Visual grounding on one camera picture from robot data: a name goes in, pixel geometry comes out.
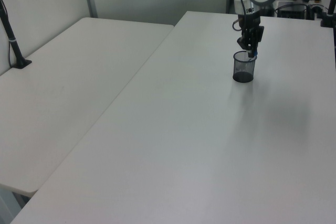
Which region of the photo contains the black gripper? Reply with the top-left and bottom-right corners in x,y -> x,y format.
237,11 -> 265,58

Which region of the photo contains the blue and white marker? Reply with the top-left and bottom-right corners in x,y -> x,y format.
246,50 -> 259,63

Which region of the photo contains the black mesh pen cup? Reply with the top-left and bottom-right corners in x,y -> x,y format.
232,50 -> 257,83

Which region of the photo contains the white side table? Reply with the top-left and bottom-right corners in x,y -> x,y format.
0,17 -> 175,197

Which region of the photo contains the black camera pole with crossbar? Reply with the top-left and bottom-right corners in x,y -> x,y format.
320,0 -> 336,28

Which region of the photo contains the black camera pole with tie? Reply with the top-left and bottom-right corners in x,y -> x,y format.
0,0 -> 33,70

